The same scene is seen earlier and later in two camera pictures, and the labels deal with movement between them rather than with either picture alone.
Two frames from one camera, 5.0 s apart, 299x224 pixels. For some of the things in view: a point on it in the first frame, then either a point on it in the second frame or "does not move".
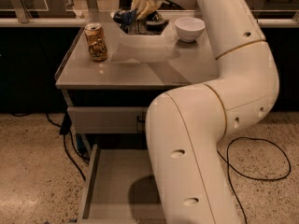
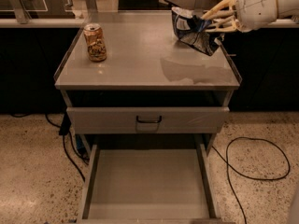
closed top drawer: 106,120 does not move
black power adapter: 66,125 does not move
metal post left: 20,7 does not move
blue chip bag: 124,18 → 192,30
